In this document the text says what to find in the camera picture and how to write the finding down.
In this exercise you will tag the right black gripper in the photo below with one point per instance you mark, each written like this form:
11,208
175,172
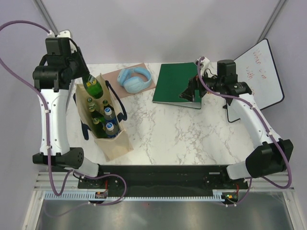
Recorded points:
189,93

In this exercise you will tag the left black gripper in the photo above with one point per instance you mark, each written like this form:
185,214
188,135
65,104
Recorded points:
84,70

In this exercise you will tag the blue cap water bottle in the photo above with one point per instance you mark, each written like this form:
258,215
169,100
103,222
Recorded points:
110,116
111,130

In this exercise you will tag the blue cap water bottle front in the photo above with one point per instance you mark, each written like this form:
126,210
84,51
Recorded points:
111,130

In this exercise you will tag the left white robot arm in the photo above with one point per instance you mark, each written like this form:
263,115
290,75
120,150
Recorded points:
62,63

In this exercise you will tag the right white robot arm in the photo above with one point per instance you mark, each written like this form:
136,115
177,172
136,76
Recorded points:
271,153

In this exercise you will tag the green glass bottle in bag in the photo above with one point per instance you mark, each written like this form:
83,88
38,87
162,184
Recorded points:
98,128

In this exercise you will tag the beige canvas tote bag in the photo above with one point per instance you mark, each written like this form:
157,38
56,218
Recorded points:
111,147

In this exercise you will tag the green binder folder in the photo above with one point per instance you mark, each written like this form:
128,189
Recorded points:
172,85

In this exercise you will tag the brown cardboard sheet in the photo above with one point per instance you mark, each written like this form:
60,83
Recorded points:
121,92

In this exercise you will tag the green glass bottle yellow cap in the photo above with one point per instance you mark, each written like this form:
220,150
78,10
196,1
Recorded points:
107,105

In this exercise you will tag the light blue headphones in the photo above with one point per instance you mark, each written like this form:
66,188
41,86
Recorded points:
134,84

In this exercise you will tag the small whiteboard with writing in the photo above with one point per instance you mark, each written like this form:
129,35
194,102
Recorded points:
257,68

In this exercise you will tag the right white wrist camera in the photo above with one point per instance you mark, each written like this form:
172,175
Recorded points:
204,63

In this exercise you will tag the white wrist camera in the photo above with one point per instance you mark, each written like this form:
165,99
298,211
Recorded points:
65,33
204,63

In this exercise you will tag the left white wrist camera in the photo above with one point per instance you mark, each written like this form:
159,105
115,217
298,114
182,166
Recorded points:
65,33

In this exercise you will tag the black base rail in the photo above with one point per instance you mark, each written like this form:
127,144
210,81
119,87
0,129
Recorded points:
163,180

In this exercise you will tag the white cable duct strip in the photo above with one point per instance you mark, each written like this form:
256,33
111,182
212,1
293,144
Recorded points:
104,196

